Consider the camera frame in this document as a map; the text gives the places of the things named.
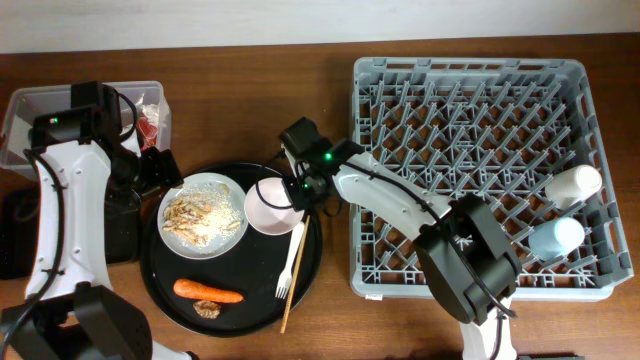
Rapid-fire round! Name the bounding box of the orange carrot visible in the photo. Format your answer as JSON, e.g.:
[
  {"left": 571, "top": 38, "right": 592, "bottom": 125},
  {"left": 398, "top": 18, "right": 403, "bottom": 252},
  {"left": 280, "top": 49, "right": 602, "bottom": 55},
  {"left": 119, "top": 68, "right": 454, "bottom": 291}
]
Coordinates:
[{"left": 173, "top": 279, "right": 244, "bottom": 304}]

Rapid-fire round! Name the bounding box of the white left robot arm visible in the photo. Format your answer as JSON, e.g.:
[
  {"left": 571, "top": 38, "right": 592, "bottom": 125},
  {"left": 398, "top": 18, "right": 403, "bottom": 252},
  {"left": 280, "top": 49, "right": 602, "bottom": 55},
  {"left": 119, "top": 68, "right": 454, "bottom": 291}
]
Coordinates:
[{"left": 1, "top": 105, "right": 194, "bottom": 359}]

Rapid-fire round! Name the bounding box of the white plastic fork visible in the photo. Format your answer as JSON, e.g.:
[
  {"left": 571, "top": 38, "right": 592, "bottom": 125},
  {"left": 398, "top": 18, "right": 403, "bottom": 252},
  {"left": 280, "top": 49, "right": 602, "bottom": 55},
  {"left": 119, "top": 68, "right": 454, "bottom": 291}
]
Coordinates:
[{"left": 275, "top": 222, "right": 305, "bottom": 299}]

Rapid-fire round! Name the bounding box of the white cup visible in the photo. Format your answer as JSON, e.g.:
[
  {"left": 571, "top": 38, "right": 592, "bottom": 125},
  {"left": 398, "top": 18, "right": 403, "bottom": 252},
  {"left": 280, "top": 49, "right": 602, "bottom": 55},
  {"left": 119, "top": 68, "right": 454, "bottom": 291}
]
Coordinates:
[{"left": 544, "top": 165, "right": 603, "bottom": 210}]

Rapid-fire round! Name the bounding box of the grey plate with food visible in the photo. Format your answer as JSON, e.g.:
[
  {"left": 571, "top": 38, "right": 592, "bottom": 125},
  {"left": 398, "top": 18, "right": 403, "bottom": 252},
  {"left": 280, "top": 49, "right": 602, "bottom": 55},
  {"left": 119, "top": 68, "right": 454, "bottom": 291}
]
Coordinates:
[{"left": 156, "top": 173, "right": 248, "bottom": 260}]

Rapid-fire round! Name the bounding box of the black rectangular bin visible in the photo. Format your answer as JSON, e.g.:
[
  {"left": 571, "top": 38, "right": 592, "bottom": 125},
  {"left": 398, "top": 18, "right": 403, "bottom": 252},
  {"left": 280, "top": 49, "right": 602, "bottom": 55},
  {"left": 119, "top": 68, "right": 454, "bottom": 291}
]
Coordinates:
[{"left": 1, "top": 188, "right": 141, "bottom": 280}]

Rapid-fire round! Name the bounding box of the pink bowl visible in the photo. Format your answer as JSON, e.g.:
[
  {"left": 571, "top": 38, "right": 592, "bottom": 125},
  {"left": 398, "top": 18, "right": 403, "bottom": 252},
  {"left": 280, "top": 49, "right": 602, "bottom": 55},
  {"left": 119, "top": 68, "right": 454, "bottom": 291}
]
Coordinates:
[{"left": 244, "top": 177, "right": 304, "bottom": 236}]

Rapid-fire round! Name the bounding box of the clear plastic bin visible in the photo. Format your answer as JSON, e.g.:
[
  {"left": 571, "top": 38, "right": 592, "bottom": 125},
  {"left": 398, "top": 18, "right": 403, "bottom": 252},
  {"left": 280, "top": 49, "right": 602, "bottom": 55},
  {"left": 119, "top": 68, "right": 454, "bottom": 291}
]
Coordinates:
[{"left": 1, "top": 81, "right": 171, "bottom": 181}]

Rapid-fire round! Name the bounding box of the brown walnut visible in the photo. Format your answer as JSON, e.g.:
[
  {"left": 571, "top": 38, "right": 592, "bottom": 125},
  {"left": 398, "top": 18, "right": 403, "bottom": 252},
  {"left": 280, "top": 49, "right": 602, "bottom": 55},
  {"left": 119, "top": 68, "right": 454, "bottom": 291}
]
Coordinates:
[{"left": 193, "top": 300, "right": 221, "bottom": 319}]

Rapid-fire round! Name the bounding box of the light blue cup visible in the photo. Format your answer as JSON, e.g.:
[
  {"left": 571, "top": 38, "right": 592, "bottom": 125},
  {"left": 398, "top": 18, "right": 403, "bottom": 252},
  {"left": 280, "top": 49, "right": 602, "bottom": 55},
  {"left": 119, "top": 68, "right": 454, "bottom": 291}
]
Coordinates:
[{"left": 528, "top": 217, "right": 585, "bottom": 261}]

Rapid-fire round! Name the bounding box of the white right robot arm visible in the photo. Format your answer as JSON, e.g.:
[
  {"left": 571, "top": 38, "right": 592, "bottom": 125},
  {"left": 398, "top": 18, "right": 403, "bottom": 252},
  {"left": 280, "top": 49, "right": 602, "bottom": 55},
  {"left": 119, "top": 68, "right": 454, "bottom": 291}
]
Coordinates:
[{"left": 281, "top": 138, "right": 522, "bottom": 359}]

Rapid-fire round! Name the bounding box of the wooden chopstick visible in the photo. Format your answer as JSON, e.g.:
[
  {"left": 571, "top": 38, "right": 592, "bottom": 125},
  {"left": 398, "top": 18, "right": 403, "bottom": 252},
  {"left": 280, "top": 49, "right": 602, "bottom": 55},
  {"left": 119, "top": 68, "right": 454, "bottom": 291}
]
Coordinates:
[{"left": 280, "top": 215, "right": 311, "bottom": 334}]

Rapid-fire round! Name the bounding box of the red and white wrapper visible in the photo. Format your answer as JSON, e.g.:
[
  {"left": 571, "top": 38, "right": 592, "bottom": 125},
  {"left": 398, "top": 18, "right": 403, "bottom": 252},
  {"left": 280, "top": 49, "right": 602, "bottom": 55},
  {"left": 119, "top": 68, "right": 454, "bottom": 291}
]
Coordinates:
[{"left": 137, "top": 104, "right": 159, "bottom": 150}]

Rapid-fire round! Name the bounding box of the grey plastic dishwasher rack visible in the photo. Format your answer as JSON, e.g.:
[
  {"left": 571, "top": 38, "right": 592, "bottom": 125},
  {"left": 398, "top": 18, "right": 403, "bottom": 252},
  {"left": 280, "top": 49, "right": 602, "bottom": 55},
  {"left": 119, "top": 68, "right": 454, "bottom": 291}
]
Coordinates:
[{"left": 350, "top": 57, "right": 634, "bottom": 302}]

